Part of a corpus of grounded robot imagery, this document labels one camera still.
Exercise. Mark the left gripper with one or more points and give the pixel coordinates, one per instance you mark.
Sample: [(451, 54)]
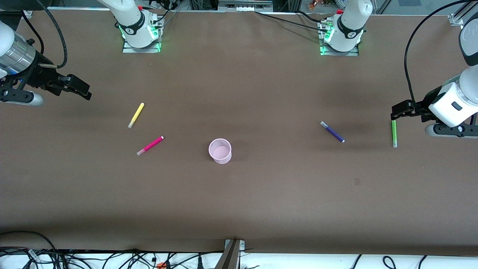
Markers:
[(417, 108)]

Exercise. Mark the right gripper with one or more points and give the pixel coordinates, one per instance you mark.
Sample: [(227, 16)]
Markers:
[(42, 76)]

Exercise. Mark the purple marker pen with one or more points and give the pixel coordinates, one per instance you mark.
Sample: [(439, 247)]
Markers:
[(332, 131)]

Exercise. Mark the pink marker pen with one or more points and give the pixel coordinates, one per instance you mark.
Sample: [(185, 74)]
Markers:
[(151, 145)]

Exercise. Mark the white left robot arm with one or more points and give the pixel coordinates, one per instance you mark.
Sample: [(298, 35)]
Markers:
[(351, 22)]

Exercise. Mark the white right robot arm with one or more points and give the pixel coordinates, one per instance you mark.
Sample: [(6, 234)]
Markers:
[(130, 18)]

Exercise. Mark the pink mesh pen holder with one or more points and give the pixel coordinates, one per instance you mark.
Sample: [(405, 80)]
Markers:
[(220, 151)]

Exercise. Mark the green marker pen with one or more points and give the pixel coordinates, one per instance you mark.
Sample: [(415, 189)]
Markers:
[(394, 132)]

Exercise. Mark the yellow marker pen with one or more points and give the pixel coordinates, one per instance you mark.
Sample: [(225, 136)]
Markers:
[(136, 115)]

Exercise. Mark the aluminium table corner bracket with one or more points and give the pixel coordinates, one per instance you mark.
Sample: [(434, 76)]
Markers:
[(456, 20), (28, 14)]

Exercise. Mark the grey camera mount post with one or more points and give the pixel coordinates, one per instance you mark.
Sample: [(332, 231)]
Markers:
[(231, 256)]

